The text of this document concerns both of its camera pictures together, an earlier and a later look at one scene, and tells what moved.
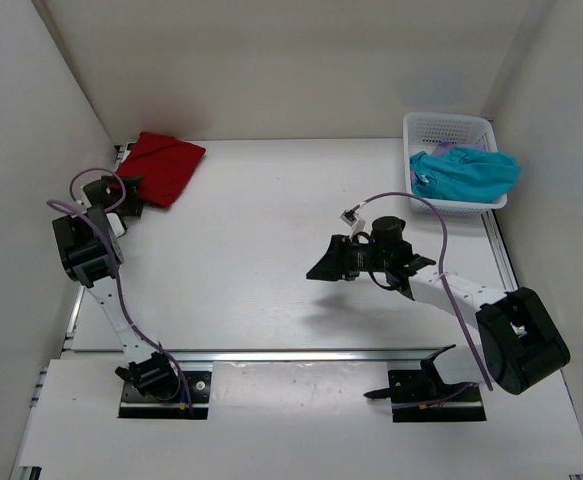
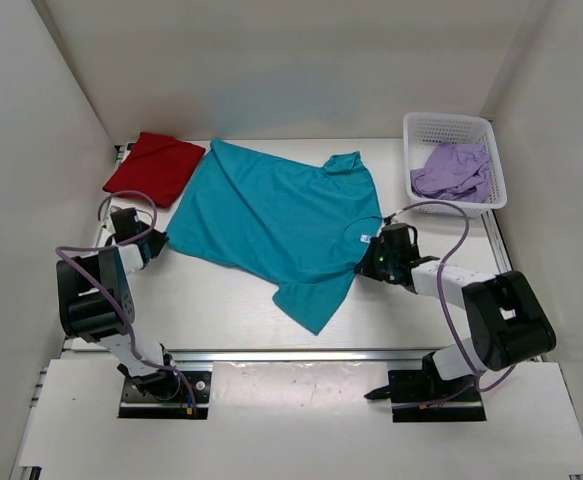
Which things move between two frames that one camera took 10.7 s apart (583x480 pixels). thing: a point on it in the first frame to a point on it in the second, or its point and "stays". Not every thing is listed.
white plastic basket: [423, 132] stays
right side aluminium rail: [500, 250] stays
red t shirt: [165, 165] stays
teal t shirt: [465, 174] to [300, 227]
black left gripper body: [130, 205] to [156, 241]
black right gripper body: [357, 259] to [379, 265]
